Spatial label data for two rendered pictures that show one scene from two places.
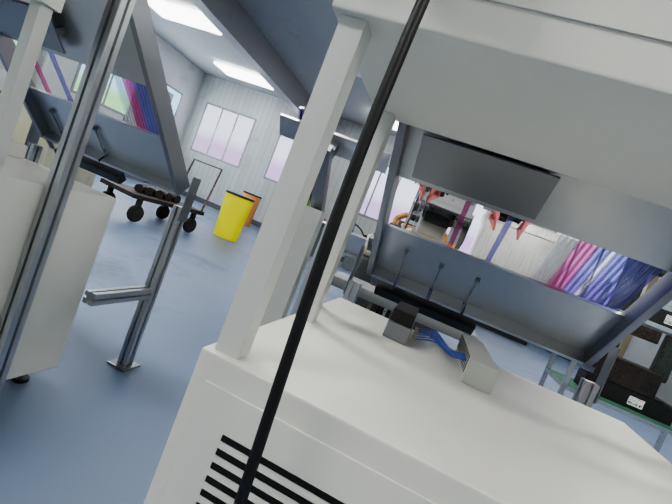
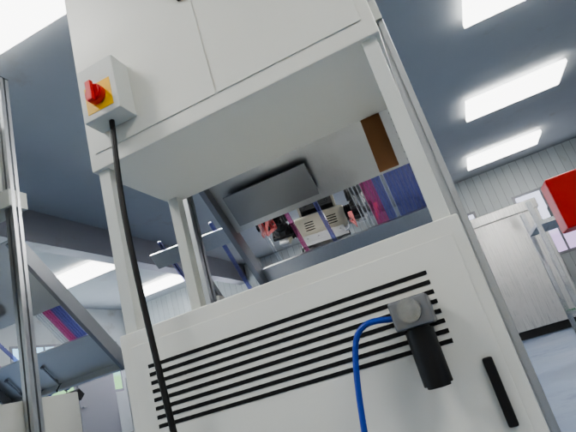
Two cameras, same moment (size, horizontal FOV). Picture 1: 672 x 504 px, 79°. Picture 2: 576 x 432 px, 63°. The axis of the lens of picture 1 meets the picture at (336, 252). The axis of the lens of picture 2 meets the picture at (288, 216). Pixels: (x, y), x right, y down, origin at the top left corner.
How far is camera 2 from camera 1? 0.71 m
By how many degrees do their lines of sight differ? 22
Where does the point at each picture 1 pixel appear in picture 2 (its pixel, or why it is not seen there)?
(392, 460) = (214, 309)
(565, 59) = (174, 129)
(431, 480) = (231, 302)
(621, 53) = (188, 115)
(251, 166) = not seen: hidden behind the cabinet
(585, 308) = (411, 219)
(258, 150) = not seen: hidden behind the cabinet
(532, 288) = (374, 234)
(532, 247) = (504, 231)
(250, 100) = (177, 302)
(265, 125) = not seen: hidden behind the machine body
